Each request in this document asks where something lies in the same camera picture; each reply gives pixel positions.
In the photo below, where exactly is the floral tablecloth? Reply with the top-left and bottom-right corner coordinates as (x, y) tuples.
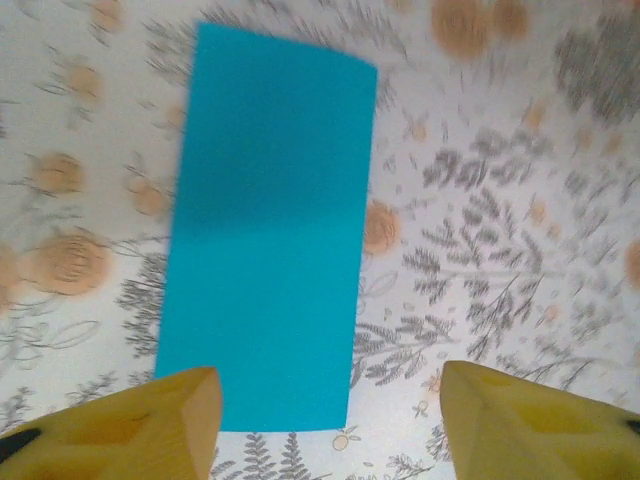
(0, 0), (640, 480)

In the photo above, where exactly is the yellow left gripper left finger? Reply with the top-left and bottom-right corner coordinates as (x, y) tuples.
(0, 367), (224, 480)

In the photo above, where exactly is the turquoise cloth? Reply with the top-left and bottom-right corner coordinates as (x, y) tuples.
(153, 21), (379, 434)

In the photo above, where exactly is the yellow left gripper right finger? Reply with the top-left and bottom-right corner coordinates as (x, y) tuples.
(442, 360), (640, 480)

